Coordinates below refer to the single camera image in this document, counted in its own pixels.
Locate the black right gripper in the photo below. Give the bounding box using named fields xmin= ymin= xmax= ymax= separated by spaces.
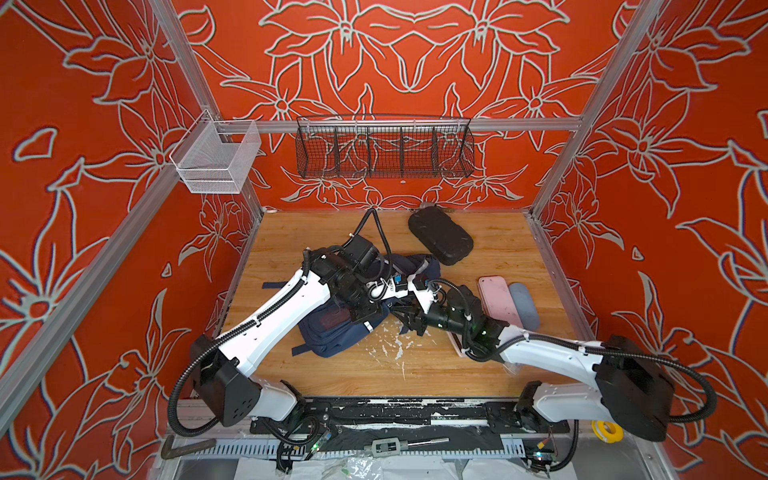
xmin=385 ymin=293 xmax=473 ymax=341

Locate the navy blue student backpack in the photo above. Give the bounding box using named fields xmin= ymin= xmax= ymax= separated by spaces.
xmin=249 ymin=246 xmax=441 ymax=362

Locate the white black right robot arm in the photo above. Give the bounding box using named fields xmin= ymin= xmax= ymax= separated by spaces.
xmin=405 ymin=290 xmax=717 ymax=442

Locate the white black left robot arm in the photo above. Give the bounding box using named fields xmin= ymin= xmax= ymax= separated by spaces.
xmin=167 ymin=246 xmax=392 ymax=438

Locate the pink white calculator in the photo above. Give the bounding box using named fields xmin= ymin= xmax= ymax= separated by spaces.
xmin=447 ymin=332 xmax=467 ymax=359

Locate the pink pencil case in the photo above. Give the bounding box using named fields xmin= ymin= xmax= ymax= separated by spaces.
xmin=477 ymin=276 xmax=522 ymax=327

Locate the grey blue glasses case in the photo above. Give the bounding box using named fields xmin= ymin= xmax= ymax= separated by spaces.
xmin=509 ymin=283 xmax=541 ymax=331

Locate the black hard zip case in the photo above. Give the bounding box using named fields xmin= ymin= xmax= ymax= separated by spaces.
xmin=408 ymin=206 xmax=474 ymax=266

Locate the yellow tape roll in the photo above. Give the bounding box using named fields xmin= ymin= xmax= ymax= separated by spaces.
xmin=591 ymin=421 xmax=624 ymax=444

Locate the brown bent metal bar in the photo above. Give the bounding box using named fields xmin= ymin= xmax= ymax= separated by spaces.
xmin=160 ymin=435 xmax=217 ymax=460

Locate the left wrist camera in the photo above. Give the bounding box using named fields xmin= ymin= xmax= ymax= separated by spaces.
xmin=342 ymin=235 xmax=379 ymax=270

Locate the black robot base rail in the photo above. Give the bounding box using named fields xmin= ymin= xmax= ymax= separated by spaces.
xmin=250 ymin=397 xmax=571 ymax=436

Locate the black wire wall basket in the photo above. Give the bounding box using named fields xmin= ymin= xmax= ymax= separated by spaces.
xmin=295 ymin=114 xmax=476 ymax=180

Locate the white wire mesh basket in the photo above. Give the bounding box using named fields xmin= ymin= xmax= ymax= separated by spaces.
xmin=170 ymin=111 xmax=262 ymax=194

